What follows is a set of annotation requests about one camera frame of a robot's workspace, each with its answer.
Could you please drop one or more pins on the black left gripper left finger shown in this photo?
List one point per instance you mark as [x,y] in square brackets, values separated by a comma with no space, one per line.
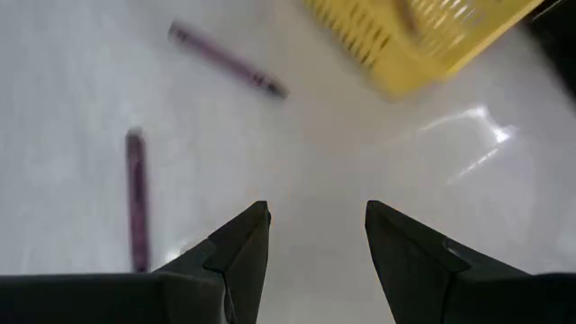
[216,288]

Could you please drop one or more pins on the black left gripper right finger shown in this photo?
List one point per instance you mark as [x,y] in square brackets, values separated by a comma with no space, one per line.
[427,288]

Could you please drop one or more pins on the yellow plastic basket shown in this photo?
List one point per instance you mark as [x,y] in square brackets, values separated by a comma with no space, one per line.
[405,67]

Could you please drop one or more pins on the purple crayon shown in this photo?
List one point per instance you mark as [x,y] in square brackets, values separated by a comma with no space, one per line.
[137,200]
[227,60]

